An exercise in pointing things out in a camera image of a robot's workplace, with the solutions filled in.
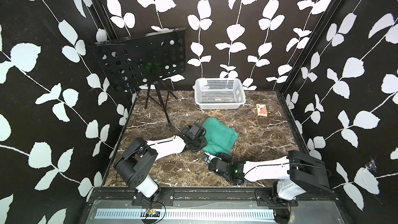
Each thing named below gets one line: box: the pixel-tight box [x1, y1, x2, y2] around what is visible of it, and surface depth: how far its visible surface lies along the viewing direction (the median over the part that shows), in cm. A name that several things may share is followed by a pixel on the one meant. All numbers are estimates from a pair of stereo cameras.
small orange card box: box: [256, 103, 268, 117], surface depth 109 cm
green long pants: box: [202, 117, 239, 156], surface depth 95 cm
